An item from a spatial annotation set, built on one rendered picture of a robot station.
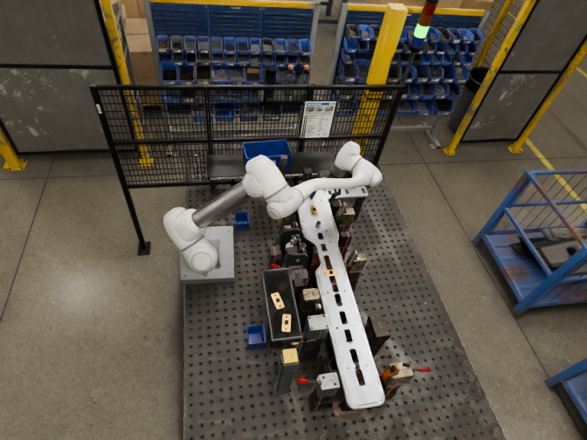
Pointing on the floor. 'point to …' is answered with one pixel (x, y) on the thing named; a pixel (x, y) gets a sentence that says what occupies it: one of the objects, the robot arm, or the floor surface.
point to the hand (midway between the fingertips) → (321, 198)
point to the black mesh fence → (226, 130)
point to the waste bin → (466, 96)
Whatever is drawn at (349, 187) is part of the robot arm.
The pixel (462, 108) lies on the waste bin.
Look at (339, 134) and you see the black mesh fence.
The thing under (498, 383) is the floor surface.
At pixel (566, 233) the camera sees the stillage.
